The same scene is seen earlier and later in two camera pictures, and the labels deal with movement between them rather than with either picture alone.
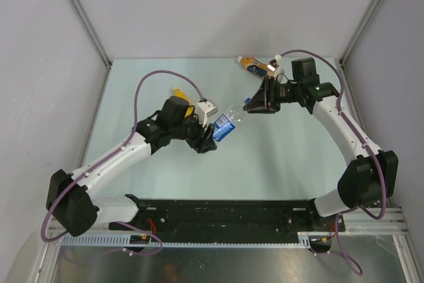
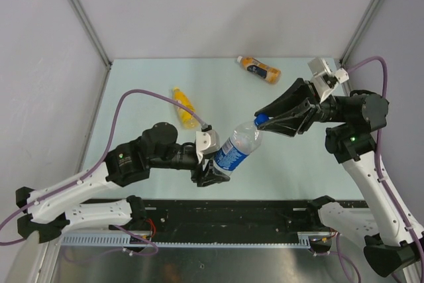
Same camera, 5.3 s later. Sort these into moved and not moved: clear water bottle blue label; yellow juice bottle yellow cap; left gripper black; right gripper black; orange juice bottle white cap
Moved: clear water bottle blue label; right gripper black; left gripper black
Not moved: yellow juice bottle yellow cap; orange juice bottle white cap
